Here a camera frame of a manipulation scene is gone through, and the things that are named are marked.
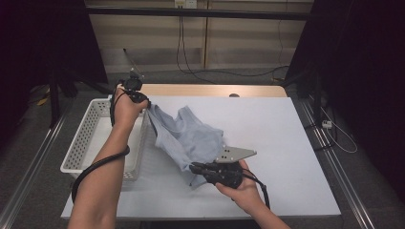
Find white perforated plastic basket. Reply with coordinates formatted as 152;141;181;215
59;97;151;189

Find light blue ribbed garment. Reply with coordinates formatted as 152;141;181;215
146;103;225;189

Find black horizontal metal bar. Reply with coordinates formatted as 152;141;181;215
85;7;314;22

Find wooden table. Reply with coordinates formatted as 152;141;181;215
139;83;288;98

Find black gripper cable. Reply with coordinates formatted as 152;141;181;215
242;170;271;211
71;80;132;204

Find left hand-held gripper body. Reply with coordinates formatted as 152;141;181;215
117;68;145;94

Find person's left hand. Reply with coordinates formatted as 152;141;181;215
110;86;151;128

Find white wall socket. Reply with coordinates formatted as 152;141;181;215
174;0;199;10

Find white floor cable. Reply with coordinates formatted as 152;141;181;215
319;106;358;155

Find aluminium floor rail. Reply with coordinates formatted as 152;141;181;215
299;98;376;229
0;111;70;229

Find black hanging wall cable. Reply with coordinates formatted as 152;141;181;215
176;15;290;85

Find person's right hand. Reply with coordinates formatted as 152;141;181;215
215;158;263;214

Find black curtain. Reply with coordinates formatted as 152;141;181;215
0;0;109;151
285;0;405;204

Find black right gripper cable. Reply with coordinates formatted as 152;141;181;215
242;170;271;211

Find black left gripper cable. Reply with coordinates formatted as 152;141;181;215
71;80;132;204

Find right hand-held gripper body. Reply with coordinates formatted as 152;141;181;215
205;146;258;190

